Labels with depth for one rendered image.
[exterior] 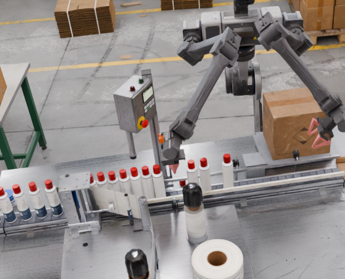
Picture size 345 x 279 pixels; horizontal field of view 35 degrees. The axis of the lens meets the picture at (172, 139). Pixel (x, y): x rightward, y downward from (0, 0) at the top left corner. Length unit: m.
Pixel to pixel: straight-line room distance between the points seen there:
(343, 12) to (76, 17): 2.91
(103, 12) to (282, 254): 4.44
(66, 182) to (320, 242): 1.14
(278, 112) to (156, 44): 3.42
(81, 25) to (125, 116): 4.14
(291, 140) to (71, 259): 1.23
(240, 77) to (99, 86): 2.70
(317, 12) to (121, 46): 2.10
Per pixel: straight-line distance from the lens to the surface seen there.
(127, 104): 2.30
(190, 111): 2.14
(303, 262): 2.40
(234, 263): 2.13
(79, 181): 2.41
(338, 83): 5.14
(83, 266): 2.42
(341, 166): 2.87
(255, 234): 2.50
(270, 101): 2.81
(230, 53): 2.26
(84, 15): 6.37
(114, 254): 2.43
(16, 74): 4.20
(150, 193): 2.57
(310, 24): 5.71
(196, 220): 2.30
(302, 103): 2.80
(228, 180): 2.58
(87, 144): 4.60
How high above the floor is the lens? 2.66
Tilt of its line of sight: 36 degrees down
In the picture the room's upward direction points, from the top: 7 degrees counter-clockwise
